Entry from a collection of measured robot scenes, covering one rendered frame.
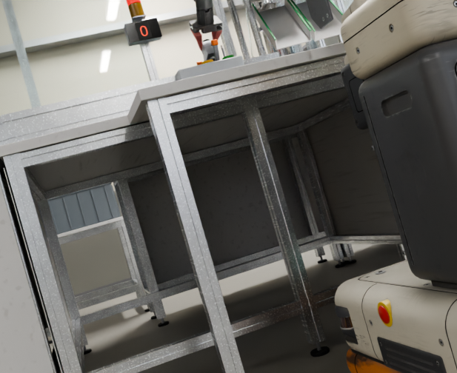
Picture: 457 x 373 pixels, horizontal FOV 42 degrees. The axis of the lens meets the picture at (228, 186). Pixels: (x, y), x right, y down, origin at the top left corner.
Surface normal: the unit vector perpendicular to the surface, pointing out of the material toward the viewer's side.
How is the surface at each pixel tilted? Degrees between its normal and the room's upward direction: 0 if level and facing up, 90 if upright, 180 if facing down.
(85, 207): 90
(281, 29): 45
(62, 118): 90
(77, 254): 90
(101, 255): 90
